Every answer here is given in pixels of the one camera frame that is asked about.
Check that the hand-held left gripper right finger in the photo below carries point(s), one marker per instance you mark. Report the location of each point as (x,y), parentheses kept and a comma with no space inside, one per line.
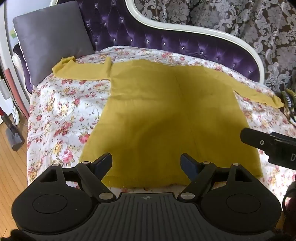
(188,165)

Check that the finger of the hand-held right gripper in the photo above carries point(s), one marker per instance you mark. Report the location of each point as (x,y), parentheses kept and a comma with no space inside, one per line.
(254,139)

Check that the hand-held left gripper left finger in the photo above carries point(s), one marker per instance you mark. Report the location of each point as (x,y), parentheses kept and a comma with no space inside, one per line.
(104,165)

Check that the mustard yellow shirt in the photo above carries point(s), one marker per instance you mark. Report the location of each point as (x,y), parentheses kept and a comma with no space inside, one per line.
(161,115)

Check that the striped yellow black cloth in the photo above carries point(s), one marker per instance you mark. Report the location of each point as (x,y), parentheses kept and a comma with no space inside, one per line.
(289,104)

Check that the floral printed blanket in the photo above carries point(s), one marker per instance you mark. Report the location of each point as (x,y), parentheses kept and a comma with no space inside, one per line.
(62,111)

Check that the grey vacuum cleaner head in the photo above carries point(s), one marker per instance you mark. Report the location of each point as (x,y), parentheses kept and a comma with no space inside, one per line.
(11,129)

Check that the grey damask curtain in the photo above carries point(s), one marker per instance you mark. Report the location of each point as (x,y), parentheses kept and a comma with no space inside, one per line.
(249,20)

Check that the grey pillow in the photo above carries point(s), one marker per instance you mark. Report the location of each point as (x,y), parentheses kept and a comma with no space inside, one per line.
(50,39)

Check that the purple tufted sofa back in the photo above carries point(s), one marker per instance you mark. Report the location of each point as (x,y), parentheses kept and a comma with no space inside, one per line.
(148,30)

